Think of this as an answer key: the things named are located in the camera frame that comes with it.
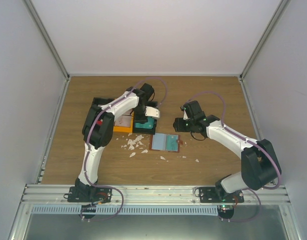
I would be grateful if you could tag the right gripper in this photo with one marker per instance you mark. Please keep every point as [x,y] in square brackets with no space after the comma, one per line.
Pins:
[179,127]

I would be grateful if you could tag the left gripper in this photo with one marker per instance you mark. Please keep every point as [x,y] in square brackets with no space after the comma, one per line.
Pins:
[138,118]

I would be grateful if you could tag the black bin with green cards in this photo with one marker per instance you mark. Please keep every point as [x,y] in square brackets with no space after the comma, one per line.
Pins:
[150,126]

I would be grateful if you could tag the green credit card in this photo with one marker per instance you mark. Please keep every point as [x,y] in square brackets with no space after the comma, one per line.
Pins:
[172,143]

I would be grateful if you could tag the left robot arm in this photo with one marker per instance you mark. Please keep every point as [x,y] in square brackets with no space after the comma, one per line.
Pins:
[98,130]

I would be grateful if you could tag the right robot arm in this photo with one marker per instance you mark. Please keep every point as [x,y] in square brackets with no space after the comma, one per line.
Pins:
[259,162]

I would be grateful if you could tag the white cards stack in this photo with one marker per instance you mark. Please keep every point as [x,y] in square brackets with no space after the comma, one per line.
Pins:
[124,121]

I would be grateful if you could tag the black bin with red cards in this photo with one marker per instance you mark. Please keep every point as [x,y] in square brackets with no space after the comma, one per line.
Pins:
[96,106]

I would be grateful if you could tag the yellow plastic bin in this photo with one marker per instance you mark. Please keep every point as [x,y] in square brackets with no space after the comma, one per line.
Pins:
[123,130]

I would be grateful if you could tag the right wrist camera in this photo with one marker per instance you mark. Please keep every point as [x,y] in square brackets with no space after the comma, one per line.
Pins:
[185,113]

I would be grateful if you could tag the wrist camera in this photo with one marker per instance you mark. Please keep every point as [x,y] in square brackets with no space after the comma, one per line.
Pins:
[152,112]
[185,113]

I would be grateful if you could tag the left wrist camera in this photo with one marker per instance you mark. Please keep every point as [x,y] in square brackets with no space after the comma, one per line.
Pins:
[152,112]

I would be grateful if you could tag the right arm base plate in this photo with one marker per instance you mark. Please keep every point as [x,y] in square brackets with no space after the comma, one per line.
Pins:
[210,194]

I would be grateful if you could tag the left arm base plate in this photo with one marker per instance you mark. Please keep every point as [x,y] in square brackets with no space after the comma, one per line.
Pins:
[90,194]

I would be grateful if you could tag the aluminium front rail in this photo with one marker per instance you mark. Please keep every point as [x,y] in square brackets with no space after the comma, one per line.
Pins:
[144,194]

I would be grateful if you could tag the grey slotted cable duct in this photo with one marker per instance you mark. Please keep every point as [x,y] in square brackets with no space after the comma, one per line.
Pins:
[71,209]

